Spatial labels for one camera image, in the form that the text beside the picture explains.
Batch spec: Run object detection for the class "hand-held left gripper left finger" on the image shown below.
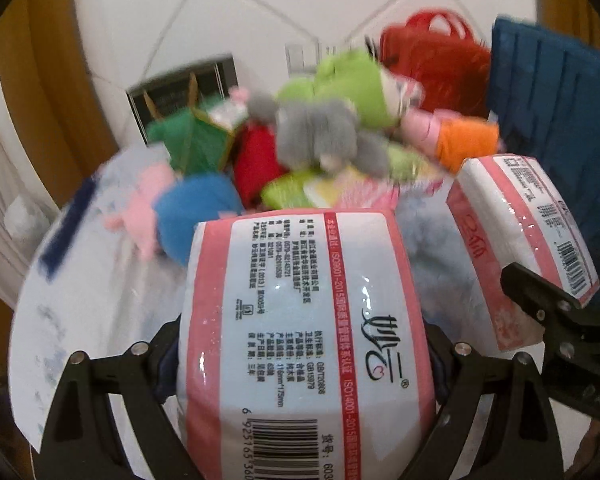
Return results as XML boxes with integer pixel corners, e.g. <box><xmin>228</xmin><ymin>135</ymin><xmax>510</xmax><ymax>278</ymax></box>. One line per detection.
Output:
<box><xmin>32</xmin><ymin>317</ymin><xmax>202</xmax><ymax>480</ymax></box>

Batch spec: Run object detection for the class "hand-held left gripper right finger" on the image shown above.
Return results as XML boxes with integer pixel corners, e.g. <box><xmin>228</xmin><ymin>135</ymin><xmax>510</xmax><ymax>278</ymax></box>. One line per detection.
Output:
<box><xmin>404</xmin><ymin>324</ymin><xmax>567</xmax><ymax>480</ymax></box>

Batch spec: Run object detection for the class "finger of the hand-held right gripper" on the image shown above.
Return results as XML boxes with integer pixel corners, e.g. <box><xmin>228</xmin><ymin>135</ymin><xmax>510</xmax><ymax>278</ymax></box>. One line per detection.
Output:
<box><xmin>500</xmin><ymin>262</ymin><xmax>583</xmax><ymax>343</ymax></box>

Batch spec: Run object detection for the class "pink and blue tissue pack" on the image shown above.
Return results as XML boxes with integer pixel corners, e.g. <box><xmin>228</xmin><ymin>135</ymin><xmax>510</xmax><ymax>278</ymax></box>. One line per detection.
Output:
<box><xmin>445</xmin><ymin>154</ymin><xmax>600</xmax><ymax>352</ymax></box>
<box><xmin>176</xmin><ymin>208</ymin><xmax>439</xmax><ymax>480</ymax></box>

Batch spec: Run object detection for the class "pink and blue pig plush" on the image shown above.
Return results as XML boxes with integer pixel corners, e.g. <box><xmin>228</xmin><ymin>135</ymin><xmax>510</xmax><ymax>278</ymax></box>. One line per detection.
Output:
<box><xmin>104</xmin><ymin>164</ymin><xmax>244</xmax><ymax>267</ymax></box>

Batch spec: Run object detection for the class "pink and orange plush toy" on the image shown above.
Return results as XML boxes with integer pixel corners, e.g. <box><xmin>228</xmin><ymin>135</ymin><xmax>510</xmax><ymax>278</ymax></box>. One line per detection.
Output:
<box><xmin>401</xmin><ymin>109</ymin><xmax>502</xmax><ymax>174</ymax></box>

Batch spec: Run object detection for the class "blue plastic crate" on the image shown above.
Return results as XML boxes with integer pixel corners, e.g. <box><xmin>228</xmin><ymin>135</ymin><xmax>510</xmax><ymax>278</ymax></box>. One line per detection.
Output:
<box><xmin>486</xmin><ymin>17</ymin><xmax>600</xmax><ymax>311</ymax></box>

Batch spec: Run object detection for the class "red plush toy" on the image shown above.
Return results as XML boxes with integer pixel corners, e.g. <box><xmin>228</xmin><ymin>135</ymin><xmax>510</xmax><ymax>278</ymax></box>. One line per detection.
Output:
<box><xmin>231</xmin><ymin>124</ymin><xmax>282</xmax><ymax>207</ymax></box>

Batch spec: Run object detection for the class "yellow-green packet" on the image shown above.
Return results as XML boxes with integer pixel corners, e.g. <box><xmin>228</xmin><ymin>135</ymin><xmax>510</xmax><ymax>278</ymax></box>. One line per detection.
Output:
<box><xmin>259</xmin><ymin>159</ymin><xmax>433</xmax><ymax>212</ymax></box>

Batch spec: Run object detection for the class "dark green plush toy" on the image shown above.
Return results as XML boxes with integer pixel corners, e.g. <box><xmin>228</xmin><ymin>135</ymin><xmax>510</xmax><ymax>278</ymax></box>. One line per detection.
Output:
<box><xmin>146</xmin><ymin>94</ymin><xmax>237</xmax><ymax>177</ymax></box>

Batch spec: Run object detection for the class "red bag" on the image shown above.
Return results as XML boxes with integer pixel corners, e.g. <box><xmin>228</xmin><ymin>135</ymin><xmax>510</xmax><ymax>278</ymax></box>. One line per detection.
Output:
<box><xmin>379</xmin><ymin>8</ymin><xmax>494</xmax><ymax>117</ymax></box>

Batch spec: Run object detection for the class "grey plush toy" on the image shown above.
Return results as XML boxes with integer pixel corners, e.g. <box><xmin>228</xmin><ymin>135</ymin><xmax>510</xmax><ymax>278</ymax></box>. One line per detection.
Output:
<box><xmin>246</xmin><ymin>97</ymin><xmax>392</xmax><ymax>177</ymax></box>

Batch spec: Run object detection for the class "light green plush toy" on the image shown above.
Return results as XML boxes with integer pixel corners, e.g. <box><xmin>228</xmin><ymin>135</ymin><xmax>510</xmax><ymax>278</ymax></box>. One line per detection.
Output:
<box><xmin>276</xmin><ymin>49</ymin><xmax>424</xmax><ymax>128</ymax></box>

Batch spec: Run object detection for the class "dark picture frame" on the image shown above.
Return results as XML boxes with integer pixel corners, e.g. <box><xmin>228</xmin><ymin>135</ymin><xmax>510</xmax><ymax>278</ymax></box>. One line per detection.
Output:
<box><xmin>126</xmin><ymin>52</ymin><xmax>239</xmax><ymax>137</ymax></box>

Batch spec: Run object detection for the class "wall socket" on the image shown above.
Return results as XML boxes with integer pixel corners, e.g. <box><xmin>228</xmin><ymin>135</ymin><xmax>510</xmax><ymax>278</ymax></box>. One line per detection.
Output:
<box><xmin>284</xmin><ymin>39</ymin><xmax>327</xmax><ymax>77</ymax></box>

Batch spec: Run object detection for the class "wooden frame post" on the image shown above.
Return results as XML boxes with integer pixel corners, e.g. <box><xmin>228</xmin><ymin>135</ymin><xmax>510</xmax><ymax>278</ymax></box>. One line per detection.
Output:
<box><xmin>0</xmin><ymin>0</ymin><xmax>112</xmax><ymax>161</ymax></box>

